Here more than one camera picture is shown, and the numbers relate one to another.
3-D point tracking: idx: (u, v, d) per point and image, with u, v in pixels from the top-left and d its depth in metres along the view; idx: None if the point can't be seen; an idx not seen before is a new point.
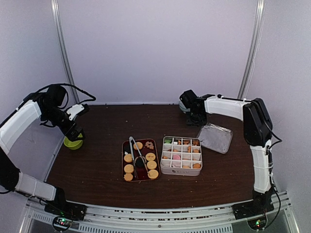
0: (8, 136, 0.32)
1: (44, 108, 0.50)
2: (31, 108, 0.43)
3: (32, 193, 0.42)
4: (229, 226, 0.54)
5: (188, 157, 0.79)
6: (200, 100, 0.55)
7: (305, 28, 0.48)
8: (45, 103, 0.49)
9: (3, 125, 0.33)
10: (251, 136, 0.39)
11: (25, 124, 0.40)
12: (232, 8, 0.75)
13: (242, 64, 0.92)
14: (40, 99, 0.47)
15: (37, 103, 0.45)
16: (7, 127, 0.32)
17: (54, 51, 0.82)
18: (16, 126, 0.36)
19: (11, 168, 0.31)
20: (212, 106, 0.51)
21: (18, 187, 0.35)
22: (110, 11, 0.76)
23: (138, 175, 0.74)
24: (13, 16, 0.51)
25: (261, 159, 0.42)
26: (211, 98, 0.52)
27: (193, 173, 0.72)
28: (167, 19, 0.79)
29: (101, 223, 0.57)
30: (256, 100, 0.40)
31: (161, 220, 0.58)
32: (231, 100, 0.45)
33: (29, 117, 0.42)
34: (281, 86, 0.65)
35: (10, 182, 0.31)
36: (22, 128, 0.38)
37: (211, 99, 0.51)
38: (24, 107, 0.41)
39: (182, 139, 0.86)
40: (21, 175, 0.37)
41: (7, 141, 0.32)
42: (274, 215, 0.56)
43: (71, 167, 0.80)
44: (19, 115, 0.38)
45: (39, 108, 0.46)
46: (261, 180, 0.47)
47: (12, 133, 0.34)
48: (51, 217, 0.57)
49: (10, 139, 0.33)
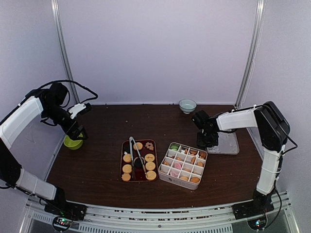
0: (9, 131, 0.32)
1: (46, 105, 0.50)
2: (33, 104, 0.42)
3: (33, 191, 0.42)
4: (229, 226, 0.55)
5: (190, 168, 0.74)
6: (213, 119, 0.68)
7: (305, 28, 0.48)
8: (47, 99, 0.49)
9: (5, 121, 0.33)
10: (268, 140, 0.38)
11: (26, 121, 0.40)
12: (231, 8, 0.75)
13: (242, 64, 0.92)
14: (41, 96, 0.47)
15: (39, 100, 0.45)
16: (8, 123, 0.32)
17: (54, 51, 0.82)
18: (18, 122, 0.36)
19: (14, 163, 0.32)
20: (226, 120, 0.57)
21: (19, 183, 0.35)
22: (111, 11, 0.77)
23: (135, 176, 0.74)
24: (13, 17, 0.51)
25: (274, 163, 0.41)
26: (223, 114, 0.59)
27: (189, 186, 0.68)
28: (167, 19, 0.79)
29: (101, 223, 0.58)
30: (267, 105, 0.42)
31: (162, 220, 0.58)
32: (241, 110, 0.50)
33: (31, 113, 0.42)
34: (280, 86, 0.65)
35: (11, 177, 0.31)
36: (24, 124, 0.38)
37: (222, 116, 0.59)
38: (26, 103, 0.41)
39: (190, 149, 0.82)
40: (23, 172, 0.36)
41: (8, 137, 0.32)
42: (275, 215, 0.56)
43: (71, 167, 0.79)
44: (21, 111, 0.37)
45: (41, 104, 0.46)
46: (267, 184, 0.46)
47: (14, 128, 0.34)
48: (52, 217, 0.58)
49: (12, 134, 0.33)
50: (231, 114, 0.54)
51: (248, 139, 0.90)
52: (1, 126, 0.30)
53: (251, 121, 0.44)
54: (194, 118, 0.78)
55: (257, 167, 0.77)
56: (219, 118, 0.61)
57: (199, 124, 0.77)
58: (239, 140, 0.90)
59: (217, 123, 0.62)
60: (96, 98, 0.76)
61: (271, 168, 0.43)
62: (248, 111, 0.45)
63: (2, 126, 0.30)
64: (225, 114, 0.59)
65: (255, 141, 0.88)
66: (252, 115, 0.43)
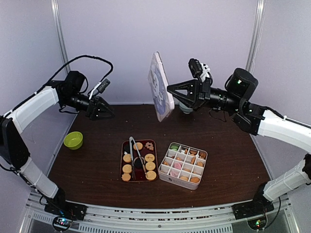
0: (23, 116, 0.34)
1: (62, 96, 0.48)
2: (50, 94, 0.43)
3: (35, 183, 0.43)
4: (229, 226, 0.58)
5: (190, 168, 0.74)
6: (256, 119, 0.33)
7: (305, 28, 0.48)
8: (63, 90, 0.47)
9: (20, 106, 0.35)
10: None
11: (42, 108, 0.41)
12: (230, 8, 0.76)
13: (242, 64, 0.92)
14: (59, 87, 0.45)
15: (56, 90, 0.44)
16: (23, 109, 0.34)
17: (54, 50, 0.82)
18: (32, 109, 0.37)
19: (23, 147, 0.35)
20: (270, 129, 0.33)
21: (23, 169, 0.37)
22: (111, 9, 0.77)
23: (135, 176, 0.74)
24: (13, 17, 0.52)
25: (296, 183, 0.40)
26: (271, 115, 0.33)
27: (189, 186, 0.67)
28: (166, 19, 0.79)
29: (101, 223, 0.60)
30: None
31: (161, 220, 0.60)
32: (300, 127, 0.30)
33: (46, 102, 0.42)
34: (280, 86, 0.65)
35: (19, 160, 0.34)
36: (38, 112, 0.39)
37: (273, 122, 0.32)
38: (42, 92, 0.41)
39: (190, 149, 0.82)
40: (30, 159, 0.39)
41: (21, 122, 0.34)
42: (275, 215, 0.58)
43: (71, 168, 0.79)
44: (36, 99, 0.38)
45: (57, 94, 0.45)
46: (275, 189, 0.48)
47: (28, 114, 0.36)
48: (52, 217, 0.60)
49: (25, 120, 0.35)
50: (286, 126, 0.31)
51: (248, 139, 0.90)
52: (16, 111, 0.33)
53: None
54: (241, 81, 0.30)
55: (257, 167, 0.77)
56: (266, 123, 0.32)
57: (232, 89, 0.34)
58: (239, 140, 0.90)
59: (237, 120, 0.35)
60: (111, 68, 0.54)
61: (292, 185, 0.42)
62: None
63: (16, 110, 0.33)
64: (277, 120, 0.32)
65: (255, 142, 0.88)
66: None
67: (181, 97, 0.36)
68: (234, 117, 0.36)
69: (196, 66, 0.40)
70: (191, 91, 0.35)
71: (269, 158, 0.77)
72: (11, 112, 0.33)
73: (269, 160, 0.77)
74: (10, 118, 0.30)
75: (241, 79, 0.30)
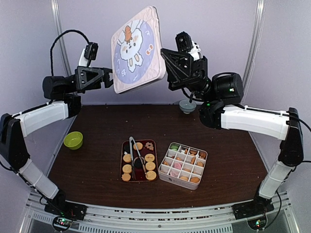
0: (30, 121, 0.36)
1: (73, 113, 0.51)
2: (60, 108, 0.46)
3: (34, 183, 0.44)
4: (229, 226, 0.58)
5: (190, 168, 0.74)
6: (216, 113, 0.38)
7: (304, 28, 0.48)
8: (74, 108, 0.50)
9: (30, 111, 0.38)
10: (292, 158, 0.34)
11: (50, 120, 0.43)
12: (230, 8, 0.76)
13: (242, 64, 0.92)
14: (70, 103, 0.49)
15: (67, 106, 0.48)
16: (31, 114, 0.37)
17: (54, 50, 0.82)
18: (41, 117, 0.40)
19: (25, 150, 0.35)
20: (234, 122, 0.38)
21: (23, 170, 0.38)
22: (111, 10, 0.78)
23: (135, 176, 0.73)
24: (13, 17, 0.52)
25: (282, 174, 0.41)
26: (232, 108, 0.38)
27: (189, 186, 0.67)
28: (166, 19, 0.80)
29: (101, 223, 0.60)
30: (288, 110, 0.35)
31: (161, 220, 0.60)
32: (260, 114, 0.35)
33: (56, 114, 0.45)
34: (279, 86, 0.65)
35: (16, 162, 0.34)
36: (44, 122, 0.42)
37: (234, 113, 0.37)
38: (54, 104, 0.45)
39: (190, 149, 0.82)
40: (30, 161, 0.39)
41: (27, 126, 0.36)
42: (274, 215, 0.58)
43: (71, 167, 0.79)
44: (48, 108, 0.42)
45: (67, 110, 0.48)
46: (270, 190, 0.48)
47: (35, 122, 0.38)
48: (51, 217, 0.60)
49: (31, 125, 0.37)
50: (248, 115, 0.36)
51: (248, 139, 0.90)
52: (25, 116, 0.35)
53: (279, 134, 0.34)
54: (233, 89, 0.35)
55: (258, 167, 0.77)
56: (227, 115, 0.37)
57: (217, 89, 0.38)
58: (239, 140, 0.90)
59: (202, 112, 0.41)
60: (95, 47, 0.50)
61: (280, 177, 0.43)
62: (277, 120, 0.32)
63: (25, 115, 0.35)
64: (236, 111, 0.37)
65: (255, 142, 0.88)
66: (283, 128, 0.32)
67: (177, 67, 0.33)
68: (202, 109, 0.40)
69: (189, 41, 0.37)
70: (186, 64, 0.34)
71: (269, 158, 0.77)
72: (21, 115, 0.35)
73: (269, 161, 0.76)
74: (18, 119, 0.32)
75: (235, 88, 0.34)
